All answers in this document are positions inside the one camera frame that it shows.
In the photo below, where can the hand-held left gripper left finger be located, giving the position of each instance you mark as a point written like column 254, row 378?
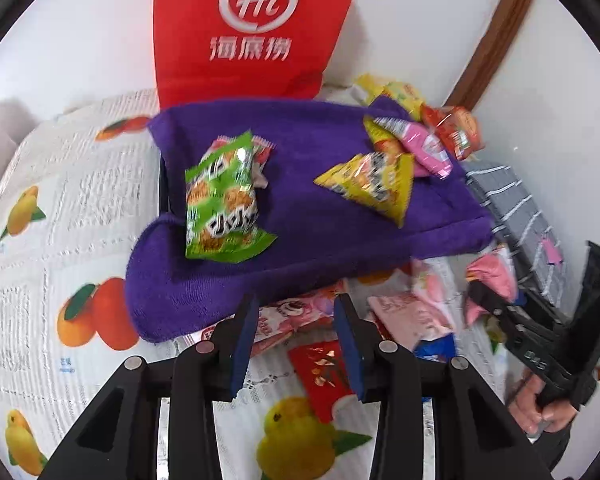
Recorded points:
column 242, row 345

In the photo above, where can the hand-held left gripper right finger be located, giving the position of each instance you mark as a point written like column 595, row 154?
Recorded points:
column 350, row 355

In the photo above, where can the red snack packet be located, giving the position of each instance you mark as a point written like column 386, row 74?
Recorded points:
column 320, row 375

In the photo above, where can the pink strawberry snack packet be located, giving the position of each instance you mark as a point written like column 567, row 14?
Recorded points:
column 290, row 312

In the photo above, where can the purple towel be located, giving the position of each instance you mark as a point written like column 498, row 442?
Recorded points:
column 305, row 240

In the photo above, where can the green snack packet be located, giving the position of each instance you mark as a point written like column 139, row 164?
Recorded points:
column 220, row 210

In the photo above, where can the yellow triangular snack packet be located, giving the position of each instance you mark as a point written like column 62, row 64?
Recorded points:
column 375, row 185

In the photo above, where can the pink yellow barcode snack packet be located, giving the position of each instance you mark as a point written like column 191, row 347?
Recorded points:
column 425, row 147

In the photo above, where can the person's right hand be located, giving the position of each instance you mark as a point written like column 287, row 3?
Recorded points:
column 550, row 417

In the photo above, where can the blue snack packet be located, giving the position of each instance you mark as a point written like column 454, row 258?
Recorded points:
column 437, row 347

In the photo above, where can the light pink snack packet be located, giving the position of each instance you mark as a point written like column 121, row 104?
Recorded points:
column 410, row 315

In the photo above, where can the grey checked cloth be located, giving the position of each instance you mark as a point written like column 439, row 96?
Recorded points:
column 520, row 210

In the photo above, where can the red orange chips bag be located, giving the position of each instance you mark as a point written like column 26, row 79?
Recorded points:
column 460, row 130

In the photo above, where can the yellow chips bag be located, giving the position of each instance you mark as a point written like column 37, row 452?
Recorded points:
column 405, row 95

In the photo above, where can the red paper bag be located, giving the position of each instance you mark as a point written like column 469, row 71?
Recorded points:
column 205, row 70

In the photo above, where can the brown wooden door frame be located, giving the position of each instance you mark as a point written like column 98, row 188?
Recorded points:
column 500, row 40

